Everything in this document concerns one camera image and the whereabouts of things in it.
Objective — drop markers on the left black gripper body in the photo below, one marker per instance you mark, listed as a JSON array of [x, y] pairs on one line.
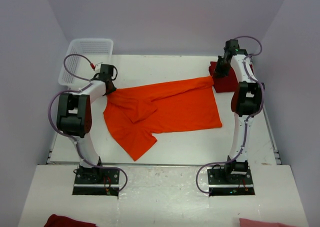
[[110, 91]]

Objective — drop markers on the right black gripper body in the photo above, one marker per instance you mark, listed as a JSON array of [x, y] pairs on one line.
[[223, 67]]

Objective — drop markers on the orange t-shirt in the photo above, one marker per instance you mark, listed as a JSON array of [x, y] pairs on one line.
[[133, 115]]

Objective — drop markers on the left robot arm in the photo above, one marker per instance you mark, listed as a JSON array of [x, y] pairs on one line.
[[74, 117]]

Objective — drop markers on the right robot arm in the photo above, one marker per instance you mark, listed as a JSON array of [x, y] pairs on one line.
[[244, 107]]

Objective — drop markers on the folded dark red t-shirt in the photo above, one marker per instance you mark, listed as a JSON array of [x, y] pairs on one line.
[[236, 81]]

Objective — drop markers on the white plastic basket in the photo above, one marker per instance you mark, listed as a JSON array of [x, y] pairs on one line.
[[83, 54]]

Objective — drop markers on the dark red cloth bottom left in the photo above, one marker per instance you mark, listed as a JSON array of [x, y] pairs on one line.
[[63, 221]]

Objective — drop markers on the pink cloth bottom right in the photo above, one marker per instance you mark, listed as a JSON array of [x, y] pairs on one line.
[[254, 223]]

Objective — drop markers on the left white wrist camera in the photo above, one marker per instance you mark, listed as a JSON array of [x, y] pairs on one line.
[[98, 67]]

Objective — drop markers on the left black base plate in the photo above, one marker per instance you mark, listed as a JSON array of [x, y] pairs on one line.
[[96, 182]]

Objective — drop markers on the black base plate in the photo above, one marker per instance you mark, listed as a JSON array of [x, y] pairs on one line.
[[221, 184], [96, 182]]

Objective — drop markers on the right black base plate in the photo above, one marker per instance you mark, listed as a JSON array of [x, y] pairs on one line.
[[221, 184]]

